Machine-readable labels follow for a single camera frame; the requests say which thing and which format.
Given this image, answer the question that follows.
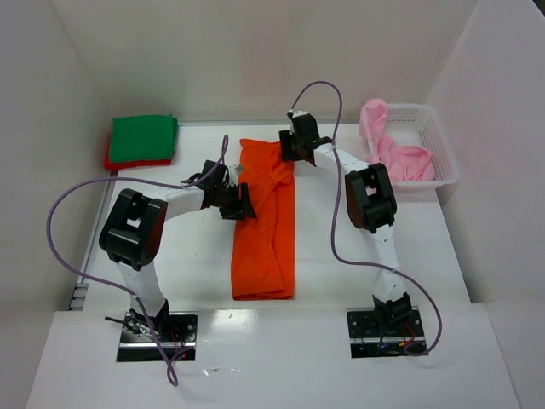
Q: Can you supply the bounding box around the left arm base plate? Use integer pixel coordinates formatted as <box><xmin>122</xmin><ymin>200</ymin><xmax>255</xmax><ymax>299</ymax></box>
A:
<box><xmin>115</xmin><ymin>312</ymin><xmax>198</xmax><ymax>363</ymax></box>

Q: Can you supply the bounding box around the folded green t shirt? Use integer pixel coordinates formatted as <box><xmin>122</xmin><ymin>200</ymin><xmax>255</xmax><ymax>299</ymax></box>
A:
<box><xmin>109</xmin><ymin>115</ymin><xmax>178</xmax><ymax>163</ymax></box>

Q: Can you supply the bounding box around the white plastic basket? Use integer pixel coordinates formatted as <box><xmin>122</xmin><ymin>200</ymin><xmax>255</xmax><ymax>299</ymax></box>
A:
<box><xmin>363</xmin><ymin>103</ymin><xmax>459</xmax><ymax>190</ymax></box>

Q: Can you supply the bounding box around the folded red t shirt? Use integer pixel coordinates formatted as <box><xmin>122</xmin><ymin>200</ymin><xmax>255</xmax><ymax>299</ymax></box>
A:
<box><xmin>103</xmin><ymin>141</ymin><xmax>175</xmax><ymax>171</ymax></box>

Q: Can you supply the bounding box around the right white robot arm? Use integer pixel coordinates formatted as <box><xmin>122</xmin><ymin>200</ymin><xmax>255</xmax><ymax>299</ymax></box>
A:
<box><xmin>279</xmin><ymin>109</ymin><xmax>412</xmax><ymax>336</ymax></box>

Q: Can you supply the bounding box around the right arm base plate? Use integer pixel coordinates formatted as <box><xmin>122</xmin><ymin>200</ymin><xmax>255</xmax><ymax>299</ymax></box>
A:
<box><xmin>346</xmin><ymin>307</ymin><xmax>427</xmax><ymax>359</ymax></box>

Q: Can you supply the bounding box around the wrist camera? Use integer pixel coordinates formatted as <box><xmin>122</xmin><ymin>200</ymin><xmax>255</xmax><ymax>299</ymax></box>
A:
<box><xmin>229</xmin><ymin>164</ymin><xmax>244</xmax><ymax>176</ymax></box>
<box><xmin>286</xmin><ymin>109</ymin><xmax>307</xmax><ymax>120</ymax></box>

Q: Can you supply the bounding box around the pink t shirt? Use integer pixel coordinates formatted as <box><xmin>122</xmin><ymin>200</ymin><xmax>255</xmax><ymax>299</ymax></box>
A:
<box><xmin>359</xmin><ymin>99</ymin><xmax>435</xmax><ymax>183</ymax></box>

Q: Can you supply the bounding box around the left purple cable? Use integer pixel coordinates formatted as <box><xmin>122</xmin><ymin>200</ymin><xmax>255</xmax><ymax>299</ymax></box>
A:
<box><xmin>45</xmin><ymin>135</ymin><xmax>231</xmax><ymax>388</ymax></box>

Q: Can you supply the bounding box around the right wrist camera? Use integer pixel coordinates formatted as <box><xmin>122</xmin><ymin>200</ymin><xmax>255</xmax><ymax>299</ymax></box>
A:
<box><xmin>286</xmin><ymin>109</ymin><xmax>307</xmax><ymax>120</ymax></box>

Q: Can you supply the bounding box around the orange t shirt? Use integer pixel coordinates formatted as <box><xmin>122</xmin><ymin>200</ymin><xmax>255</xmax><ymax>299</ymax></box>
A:
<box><xmin>231</xmin><ymin>139</ymin><xmax>295</xmax><ymax>301</ymax></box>

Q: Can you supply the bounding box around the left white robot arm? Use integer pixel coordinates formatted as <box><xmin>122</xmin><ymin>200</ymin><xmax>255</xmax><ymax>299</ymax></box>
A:
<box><xmin>99</xmin><ymin>160</ymin><xmax>257</xmax><ymax>335</ymax></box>

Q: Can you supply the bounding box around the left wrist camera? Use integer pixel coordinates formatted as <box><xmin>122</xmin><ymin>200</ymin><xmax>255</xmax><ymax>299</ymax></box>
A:
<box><xmin>229</xmin><ymin>164</ymin><xmax>244</xmax><ymax>176</ymax></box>

